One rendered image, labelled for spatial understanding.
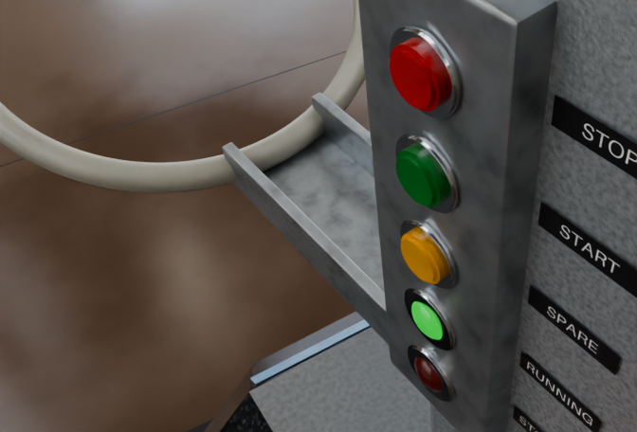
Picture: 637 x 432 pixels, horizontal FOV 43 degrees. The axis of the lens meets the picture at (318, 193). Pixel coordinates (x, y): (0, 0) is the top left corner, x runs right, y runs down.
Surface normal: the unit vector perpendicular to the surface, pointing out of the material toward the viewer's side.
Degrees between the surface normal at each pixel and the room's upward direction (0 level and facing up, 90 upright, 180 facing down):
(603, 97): 90
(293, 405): 0
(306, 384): 0
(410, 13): 90
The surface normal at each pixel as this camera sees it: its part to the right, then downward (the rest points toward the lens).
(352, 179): -0.10, -0.67
